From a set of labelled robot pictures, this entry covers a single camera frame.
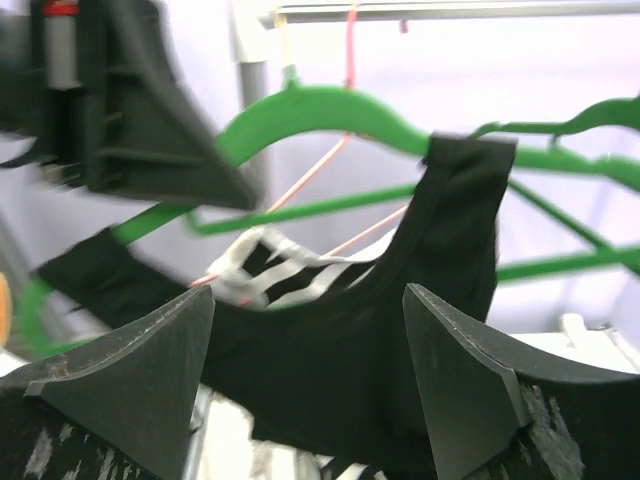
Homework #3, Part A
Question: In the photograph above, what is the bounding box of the green hanger front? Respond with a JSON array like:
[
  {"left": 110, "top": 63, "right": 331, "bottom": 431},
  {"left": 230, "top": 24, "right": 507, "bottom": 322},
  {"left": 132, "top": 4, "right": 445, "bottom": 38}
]
[{"left": 186, "top": 87, "right": 639, "bottom": 282}]

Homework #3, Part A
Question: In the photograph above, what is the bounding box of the black tank top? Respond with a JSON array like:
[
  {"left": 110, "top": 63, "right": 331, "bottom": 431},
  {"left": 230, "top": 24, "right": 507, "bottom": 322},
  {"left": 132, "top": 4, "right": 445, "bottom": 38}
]
[{"left": 34, "top": 132, "right": 519, "bottom": 476}]

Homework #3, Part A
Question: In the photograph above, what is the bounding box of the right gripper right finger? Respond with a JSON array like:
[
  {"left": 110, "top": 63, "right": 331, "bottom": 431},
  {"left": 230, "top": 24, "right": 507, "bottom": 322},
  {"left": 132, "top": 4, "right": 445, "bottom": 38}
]
[{"left": 403, "top": 284, "right": 639, "bottom": 479}]

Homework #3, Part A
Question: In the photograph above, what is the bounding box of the zebra striped tank top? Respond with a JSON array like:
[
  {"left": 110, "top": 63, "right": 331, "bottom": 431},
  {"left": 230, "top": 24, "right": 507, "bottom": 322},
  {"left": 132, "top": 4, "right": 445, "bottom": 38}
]
[{"left": 207, "top": 227, "right": 376, "bottom": 480}]

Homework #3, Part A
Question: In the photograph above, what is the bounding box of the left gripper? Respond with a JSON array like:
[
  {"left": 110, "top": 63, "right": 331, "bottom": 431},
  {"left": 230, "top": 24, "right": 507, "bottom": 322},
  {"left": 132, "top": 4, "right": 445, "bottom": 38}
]
[{"left": 1, "top": 1, "right": 258, "bottom": 210}]

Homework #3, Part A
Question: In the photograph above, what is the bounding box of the pink wire hanger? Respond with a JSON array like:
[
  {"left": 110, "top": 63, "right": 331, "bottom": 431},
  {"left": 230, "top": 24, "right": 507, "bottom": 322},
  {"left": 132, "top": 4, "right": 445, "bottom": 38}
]
[{"left": 189, "top": 9, "right": 416, "bottom": 306}]

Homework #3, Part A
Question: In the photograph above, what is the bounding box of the green hanger back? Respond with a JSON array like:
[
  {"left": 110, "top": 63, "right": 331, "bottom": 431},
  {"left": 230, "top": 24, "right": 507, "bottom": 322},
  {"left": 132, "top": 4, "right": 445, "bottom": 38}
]
[{"left": 16, "top": 77, "right": 639, "bottom": 358}]

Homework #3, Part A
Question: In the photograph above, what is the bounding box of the white plastic basket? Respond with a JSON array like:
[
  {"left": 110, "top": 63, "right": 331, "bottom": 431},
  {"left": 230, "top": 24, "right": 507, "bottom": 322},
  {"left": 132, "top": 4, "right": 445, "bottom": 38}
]
[{"left": 559, "top": 313, "right": 639, "bottom": 374}]

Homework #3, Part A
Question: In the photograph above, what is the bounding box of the white clothes rack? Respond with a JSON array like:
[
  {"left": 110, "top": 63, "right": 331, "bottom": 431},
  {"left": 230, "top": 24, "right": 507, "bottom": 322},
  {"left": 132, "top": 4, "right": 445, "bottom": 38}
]
[{"left": 229, "top": 0, "right": 640, "bottom": 191}]

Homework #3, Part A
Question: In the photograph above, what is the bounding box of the green hanger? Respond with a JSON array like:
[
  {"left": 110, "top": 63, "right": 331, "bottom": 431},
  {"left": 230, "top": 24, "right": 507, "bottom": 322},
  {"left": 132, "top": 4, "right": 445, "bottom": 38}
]
[
  {"left": 16, "top": 77, "right": 639, "bottom": 358},
  {"left": 186, "top": 87, "right": 639, "bottom": 282}
]

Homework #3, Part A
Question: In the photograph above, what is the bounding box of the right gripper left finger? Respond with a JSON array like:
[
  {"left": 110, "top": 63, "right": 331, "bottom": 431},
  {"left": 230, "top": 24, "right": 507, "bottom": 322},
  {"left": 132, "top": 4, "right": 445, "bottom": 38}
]
[{"left": 1, "top": 287, "right": 214, "bottom": 479}]

